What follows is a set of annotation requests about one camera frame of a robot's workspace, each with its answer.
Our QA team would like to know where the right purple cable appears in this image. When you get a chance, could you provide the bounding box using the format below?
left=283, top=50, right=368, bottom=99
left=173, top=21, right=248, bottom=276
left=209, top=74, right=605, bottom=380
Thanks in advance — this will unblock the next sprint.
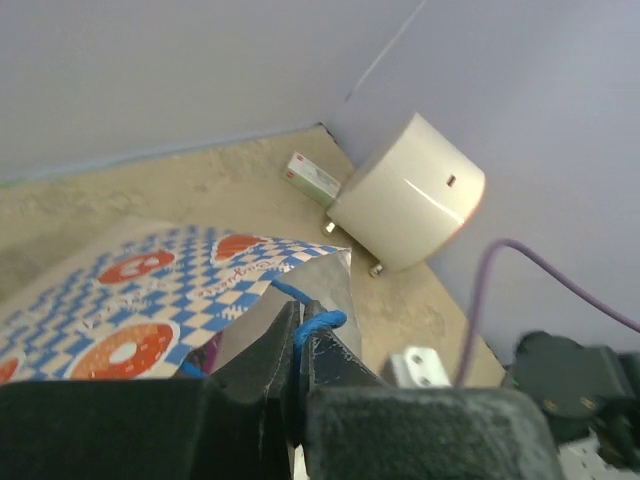
left=453, top=237, right=640, bottom=388

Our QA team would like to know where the blue checkered paper bag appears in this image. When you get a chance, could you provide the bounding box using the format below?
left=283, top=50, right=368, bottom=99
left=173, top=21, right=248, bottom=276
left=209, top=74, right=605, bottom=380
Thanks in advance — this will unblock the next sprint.
left=1, top=220, right=362, bottom=383

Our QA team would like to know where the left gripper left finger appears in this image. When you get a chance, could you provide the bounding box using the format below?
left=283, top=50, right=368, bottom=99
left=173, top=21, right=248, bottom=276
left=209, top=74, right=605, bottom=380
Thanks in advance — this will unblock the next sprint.
left=1, top=301, right=301, bottom=479

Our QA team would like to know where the small green white box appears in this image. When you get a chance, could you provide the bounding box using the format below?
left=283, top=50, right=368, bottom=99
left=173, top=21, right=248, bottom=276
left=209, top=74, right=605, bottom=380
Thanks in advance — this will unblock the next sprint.
left=282, top=152, right=341, bottom=208

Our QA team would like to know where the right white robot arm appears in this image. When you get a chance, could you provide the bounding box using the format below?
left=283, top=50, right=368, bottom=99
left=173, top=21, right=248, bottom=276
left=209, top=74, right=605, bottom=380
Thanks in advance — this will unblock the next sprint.
left=502, top=331, right=639, bottom=475

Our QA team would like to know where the beige and orange cylinder device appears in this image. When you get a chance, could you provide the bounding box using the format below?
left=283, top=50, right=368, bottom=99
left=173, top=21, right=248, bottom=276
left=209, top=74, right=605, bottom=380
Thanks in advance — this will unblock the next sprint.
left=324, top=113, right=486, bottom=276

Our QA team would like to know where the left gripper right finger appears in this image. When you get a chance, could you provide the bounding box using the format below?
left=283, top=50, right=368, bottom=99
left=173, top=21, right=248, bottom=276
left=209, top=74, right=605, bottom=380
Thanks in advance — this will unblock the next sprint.
left=299, top=300, right=563, bottom=479

